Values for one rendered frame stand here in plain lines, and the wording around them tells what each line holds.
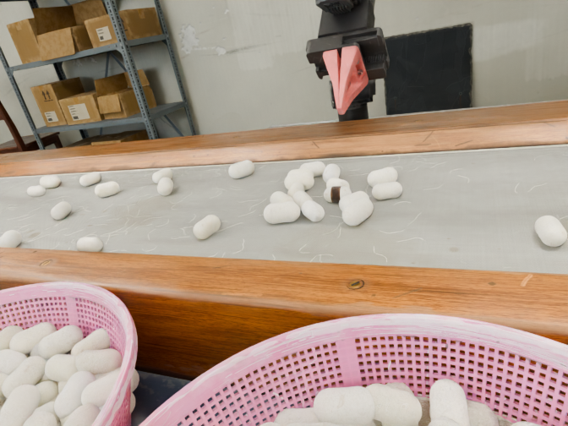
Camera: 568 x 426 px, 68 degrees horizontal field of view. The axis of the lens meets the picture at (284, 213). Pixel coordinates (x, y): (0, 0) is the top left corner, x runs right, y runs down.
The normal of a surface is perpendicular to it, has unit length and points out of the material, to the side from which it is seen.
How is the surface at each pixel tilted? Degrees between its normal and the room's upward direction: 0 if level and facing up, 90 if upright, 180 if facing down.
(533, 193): 0
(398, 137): 45
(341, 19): 40
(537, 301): 0
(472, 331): 75
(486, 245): 0
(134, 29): 90
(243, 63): 90
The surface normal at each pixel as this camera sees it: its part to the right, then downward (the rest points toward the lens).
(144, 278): -0.18, -0.89
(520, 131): -0.39, -0.32
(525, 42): -0.40, 0.44
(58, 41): -0.42, 0.23
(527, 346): -0.68, 0.18
